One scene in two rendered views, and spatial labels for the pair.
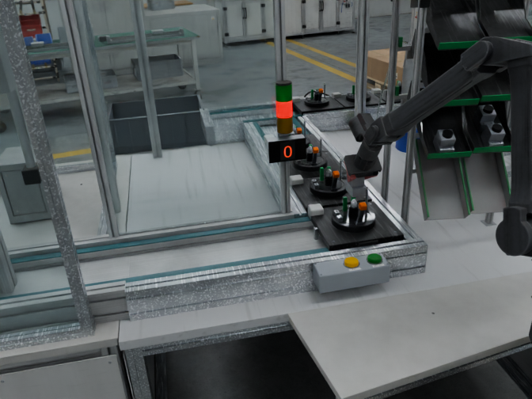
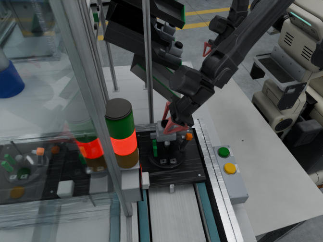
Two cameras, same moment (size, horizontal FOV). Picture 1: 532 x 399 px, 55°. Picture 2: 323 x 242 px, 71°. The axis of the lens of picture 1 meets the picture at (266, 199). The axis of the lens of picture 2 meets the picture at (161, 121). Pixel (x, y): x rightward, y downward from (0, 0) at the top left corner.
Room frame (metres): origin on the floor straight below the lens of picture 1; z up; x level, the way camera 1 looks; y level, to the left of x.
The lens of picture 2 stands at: (1.45, 0.19, 1.68)
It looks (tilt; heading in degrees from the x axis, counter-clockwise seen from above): 48 degrees down; 273
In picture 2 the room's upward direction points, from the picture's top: straight up
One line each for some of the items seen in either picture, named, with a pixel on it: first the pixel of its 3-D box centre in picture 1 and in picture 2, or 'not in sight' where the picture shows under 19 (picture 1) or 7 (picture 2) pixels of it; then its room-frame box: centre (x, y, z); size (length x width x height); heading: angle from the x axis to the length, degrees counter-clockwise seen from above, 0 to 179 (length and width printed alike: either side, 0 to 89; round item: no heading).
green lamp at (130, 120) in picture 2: (283, 92); (119, 120); (1.54, -0.07, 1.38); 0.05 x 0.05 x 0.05
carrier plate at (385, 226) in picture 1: (353, 224); (167, 155); (1.46, -0.28, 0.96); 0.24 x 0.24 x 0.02; 10
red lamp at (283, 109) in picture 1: (284, 108); (122, 137); (1.54, -0.07, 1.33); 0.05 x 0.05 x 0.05
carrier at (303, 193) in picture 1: (328, 178); not in sight; (1.71, -0.23, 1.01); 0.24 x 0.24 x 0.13; 10
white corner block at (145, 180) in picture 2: (315, 211); (142, 180); (1.54, -0.17, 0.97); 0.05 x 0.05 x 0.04; 10
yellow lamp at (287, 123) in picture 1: (284, 123); (126, 152); (1.54, -0.07, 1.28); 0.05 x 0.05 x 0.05
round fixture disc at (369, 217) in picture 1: (353, 218); (167, 152); (1.46, -0.28, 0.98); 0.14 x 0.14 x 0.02
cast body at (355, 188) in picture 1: (355, 181); (162, 129); (1.48, -0.28, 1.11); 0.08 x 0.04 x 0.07; 11
